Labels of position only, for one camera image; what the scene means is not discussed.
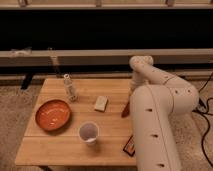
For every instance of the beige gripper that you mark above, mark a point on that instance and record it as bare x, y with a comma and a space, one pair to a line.
137, 80

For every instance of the dark red pepper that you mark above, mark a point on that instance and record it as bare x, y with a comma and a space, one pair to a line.
125, 111

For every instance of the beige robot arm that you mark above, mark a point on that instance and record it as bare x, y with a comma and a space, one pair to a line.
155, 95

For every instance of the beige sponge block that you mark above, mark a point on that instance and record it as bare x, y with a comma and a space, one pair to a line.
101, 103

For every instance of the wooden table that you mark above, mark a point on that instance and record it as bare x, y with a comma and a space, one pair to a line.
63, 147

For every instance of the red snack packet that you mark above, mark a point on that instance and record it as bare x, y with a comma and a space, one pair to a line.
129, 147

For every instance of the clear plastic bottle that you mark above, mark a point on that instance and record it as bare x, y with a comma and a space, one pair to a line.
69, 87

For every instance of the orange bowl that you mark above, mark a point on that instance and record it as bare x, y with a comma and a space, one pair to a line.
53, 115

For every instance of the long grey bench rail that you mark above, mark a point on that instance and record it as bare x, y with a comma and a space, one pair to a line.
16, 58

